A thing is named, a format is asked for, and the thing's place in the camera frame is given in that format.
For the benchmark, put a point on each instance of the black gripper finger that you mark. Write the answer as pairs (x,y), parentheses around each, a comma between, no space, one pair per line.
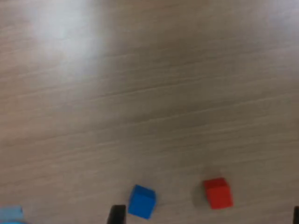
(296,217)
(116,215)

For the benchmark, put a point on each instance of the blue cube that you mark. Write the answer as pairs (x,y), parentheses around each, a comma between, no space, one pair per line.
(141,203)

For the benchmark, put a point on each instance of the red cube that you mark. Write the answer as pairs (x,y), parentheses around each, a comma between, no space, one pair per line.
(218,194)

